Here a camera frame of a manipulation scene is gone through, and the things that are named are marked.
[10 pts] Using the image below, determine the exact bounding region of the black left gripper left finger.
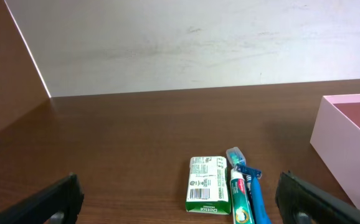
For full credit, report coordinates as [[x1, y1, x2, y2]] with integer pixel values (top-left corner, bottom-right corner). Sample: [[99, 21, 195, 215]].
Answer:
[[0, 173, 84, 224]]

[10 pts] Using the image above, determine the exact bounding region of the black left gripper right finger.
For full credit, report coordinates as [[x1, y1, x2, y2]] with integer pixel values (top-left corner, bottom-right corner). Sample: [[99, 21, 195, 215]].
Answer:
[[275, 172, 360, 224]]

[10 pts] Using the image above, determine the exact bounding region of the green white toothpaste tube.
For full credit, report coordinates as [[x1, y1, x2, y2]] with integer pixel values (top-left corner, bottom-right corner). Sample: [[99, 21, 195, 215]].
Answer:
[[230, 169, 255, 224]]

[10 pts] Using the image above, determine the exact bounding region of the green white soap box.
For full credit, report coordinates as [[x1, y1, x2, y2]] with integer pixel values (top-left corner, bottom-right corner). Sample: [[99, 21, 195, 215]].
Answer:
[[186, 156, 232, 215]]

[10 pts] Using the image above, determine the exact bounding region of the blue disposable razor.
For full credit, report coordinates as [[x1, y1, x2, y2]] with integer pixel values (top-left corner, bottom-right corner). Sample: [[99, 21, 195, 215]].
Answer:
[[235, 164, 271, 224]]

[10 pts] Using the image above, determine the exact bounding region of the blue toothbrush with cap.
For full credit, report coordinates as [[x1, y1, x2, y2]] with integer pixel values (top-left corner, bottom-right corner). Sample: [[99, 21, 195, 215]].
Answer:
[[226, 147, 247, 167]]

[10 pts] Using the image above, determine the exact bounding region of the pink open cardboard box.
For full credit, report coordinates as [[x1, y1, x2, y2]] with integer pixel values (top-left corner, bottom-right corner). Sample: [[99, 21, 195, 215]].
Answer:
[[310, 94, 360, 209]]

